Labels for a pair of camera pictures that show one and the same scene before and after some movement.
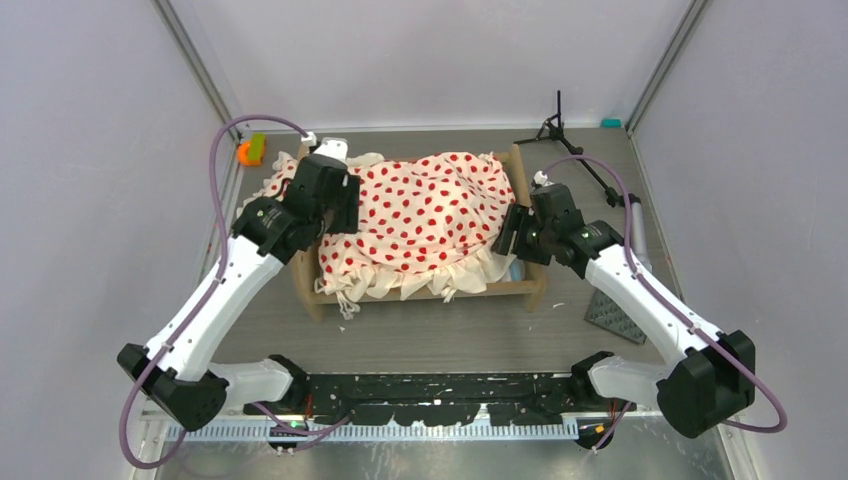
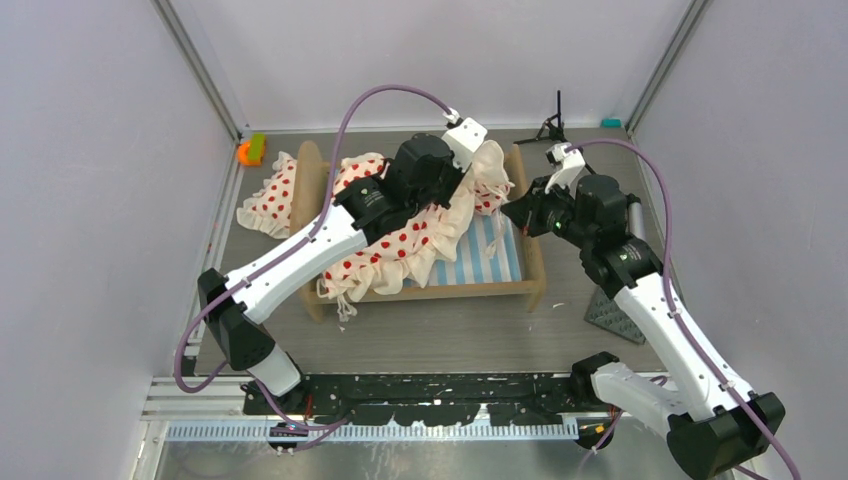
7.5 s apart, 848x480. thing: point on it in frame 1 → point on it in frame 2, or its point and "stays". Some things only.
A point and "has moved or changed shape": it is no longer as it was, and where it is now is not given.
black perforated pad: [607, 314] stays
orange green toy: [251, 153] stays
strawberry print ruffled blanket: [428, 224] has moved or changed shape
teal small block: [611, 123] stays
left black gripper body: [341, 217] → [449, 180]
